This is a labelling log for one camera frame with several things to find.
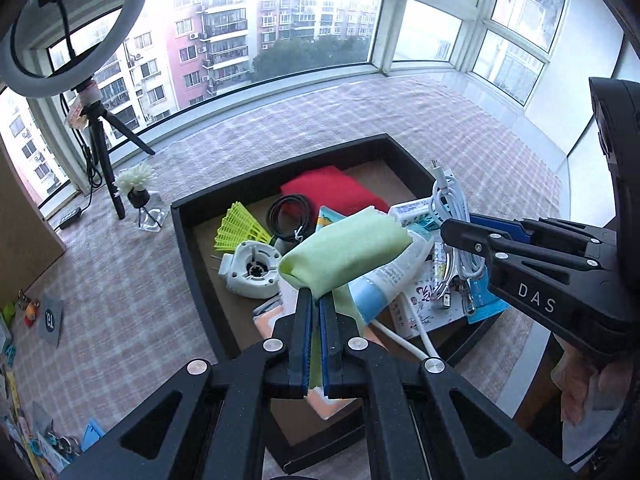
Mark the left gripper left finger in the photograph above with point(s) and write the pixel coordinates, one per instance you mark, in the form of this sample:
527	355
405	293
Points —
206	421

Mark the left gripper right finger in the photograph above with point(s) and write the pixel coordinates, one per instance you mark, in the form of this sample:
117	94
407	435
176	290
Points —
423	420

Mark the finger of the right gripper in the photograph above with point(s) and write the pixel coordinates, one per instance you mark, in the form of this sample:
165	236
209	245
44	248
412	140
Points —
514	228

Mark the light green cloth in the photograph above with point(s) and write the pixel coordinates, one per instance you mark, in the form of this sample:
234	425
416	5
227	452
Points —
332	257

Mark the person right hand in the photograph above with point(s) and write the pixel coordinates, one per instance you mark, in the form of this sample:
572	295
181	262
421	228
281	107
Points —
578	377

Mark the blue phone stand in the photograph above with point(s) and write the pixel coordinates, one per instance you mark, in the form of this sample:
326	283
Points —
92	434

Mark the blue white tube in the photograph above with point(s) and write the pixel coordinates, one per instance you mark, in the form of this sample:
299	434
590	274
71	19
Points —
374	291

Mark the white round fan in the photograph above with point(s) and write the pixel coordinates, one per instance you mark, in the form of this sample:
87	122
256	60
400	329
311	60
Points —
251	271

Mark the red cloth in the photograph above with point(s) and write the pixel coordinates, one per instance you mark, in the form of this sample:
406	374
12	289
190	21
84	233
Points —
331	187

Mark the yellow shuttlecock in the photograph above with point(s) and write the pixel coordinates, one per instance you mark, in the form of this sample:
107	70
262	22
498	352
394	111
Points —
238	226

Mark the green plastic tube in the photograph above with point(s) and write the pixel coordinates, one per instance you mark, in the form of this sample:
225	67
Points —
8	314

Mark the white flower vase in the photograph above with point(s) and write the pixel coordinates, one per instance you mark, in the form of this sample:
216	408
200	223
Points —
135	183

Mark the wooden backboard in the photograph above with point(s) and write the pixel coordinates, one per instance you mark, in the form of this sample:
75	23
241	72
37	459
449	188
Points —
28	245

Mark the black tripod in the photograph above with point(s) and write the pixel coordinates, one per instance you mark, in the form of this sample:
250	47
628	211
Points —
90	99

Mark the orange toy keychain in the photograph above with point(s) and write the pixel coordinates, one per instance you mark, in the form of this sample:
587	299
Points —
31	312

